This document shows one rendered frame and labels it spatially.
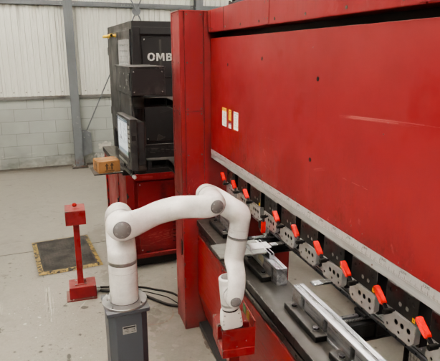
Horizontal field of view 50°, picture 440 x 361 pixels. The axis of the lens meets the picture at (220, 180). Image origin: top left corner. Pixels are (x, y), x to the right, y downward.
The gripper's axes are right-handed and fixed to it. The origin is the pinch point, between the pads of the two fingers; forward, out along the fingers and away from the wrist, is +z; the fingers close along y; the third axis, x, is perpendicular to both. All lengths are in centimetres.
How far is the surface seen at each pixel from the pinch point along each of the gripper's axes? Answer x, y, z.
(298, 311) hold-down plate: 12.1, -28.7, -14.1
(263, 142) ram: -37, -33, -83
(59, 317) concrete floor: -166, 103, 65
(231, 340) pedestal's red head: 4.8, 1.7, -1.3
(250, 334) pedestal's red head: 4.8, -7.4, -2.6
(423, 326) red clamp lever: 88, -36, -51
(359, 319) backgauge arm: 18, -56, -7
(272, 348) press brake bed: 6.1, -17.3, 6.8
